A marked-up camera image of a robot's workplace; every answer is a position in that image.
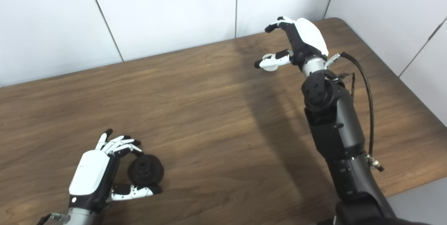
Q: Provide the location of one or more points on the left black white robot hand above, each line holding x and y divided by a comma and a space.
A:
90, 172

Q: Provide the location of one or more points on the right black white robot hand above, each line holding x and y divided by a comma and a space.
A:
307, 40

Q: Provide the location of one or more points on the round black plastic part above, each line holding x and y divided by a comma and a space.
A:
146, 171

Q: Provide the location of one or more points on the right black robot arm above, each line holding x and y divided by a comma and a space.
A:
335, 127

